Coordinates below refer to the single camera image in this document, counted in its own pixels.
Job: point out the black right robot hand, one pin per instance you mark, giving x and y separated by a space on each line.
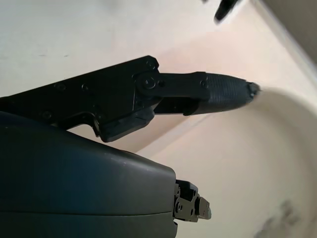
74 173

